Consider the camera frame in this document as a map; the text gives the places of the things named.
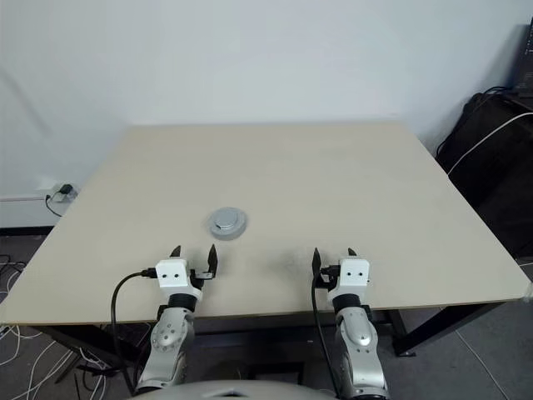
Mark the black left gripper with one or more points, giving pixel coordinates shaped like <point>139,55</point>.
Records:
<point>200,276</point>

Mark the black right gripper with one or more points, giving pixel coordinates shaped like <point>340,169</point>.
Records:
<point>331,278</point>

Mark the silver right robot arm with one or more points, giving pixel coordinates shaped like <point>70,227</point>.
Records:
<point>360,341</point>

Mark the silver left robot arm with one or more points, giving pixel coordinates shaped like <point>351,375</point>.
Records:
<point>168,337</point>

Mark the grey motor housing copper windings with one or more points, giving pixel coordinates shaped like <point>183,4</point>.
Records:
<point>227,235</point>

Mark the light wood table black legs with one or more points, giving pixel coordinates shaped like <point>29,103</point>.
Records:
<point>291,166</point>

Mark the silver robot torso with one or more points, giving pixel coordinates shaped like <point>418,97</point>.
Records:
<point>291,389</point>

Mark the large black bag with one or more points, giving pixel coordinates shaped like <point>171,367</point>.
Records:
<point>491,187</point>

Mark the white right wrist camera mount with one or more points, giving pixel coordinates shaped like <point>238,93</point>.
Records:
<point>354,277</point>

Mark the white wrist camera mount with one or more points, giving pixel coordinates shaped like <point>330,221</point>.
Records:
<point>175,277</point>
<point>354,277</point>

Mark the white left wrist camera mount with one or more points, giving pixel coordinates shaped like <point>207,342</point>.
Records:
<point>175,277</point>

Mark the white wall socket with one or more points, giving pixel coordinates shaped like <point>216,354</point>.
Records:
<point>66,193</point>

